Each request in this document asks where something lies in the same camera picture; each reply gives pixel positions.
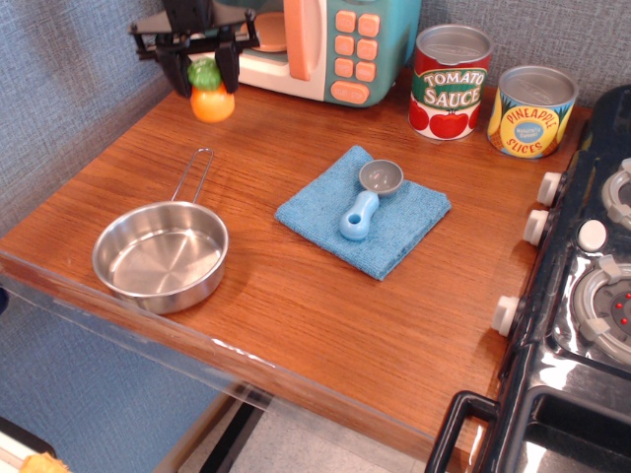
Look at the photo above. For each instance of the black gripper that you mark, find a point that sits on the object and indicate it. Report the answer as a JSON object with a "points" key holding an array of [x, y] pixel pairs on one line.
{"points": [[191, 27]]}

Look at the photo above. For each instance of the orange toy carrot green top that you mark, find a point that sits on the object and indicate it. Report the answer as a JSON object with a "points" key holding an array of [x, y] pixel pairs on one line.
{"points": [[210, 101]]}

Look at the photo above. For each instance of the teal toy microwave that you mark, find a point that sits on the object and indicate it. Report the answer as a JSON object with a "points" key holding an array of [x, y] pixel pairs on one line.
{"points": [[343, 52]]}

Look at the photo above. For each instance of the stainless steel pan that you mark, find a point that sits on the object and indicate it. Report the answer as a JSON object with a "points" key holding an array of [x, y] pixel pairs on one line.
{"points": [[163, 257]]}

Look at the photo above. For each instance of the blue grey measuring scoop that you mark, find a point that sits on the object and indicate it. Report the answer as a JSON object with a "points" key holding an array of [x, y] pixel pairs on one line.
{"points": [[379, 179]]}

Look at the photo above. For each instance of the tomato sauce can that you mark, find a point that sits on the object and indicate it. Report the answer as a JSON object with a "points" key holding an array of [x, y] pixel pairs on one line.
{"points": [[449, 76]]}

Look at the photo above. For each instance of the blue folded cloth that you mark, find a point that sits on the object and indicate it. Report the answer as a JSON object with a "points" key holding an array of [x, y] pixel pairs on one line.
{"points": [[342, 212]]}

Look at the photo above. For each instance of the pineapple slices can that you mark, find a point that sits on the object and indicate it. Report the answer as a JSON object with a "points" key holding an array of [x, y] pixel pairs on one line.
{"points": [[531, 111]]}

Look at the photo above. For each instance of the clear acrylic table guard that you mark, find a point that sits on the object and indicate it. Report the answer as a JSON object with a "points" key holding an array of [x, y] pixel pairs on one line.
{"points": [[115, 388]]}

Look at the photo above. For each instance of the white stove knob far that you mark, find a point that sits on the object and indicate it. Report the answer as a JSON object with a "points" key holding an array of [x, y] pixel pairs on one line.
{"points": [[548, 188]]}

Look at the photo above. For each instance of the white stove knob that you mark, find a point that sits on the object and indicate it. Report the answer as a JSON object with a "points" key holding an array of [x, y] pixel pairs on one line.
{"points": [[504, 314], [535, 226], [548, 188]]}

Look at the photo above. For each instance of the white stove knob middle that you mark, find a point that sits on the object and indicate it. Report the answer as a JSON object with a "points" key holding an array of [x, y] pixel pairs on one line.
{"points": [[535, 226]]}

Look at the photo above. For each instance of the white stove knob near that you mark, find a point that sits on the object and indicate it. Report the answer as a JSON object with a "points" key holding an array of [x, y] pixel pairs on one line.
{"points": [[504, 314]]}

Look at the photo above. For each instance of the black toy stove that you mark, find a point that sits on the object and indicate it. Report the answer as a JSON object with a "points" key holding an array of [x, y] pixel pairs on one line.
{"points": [[564, 398]]}

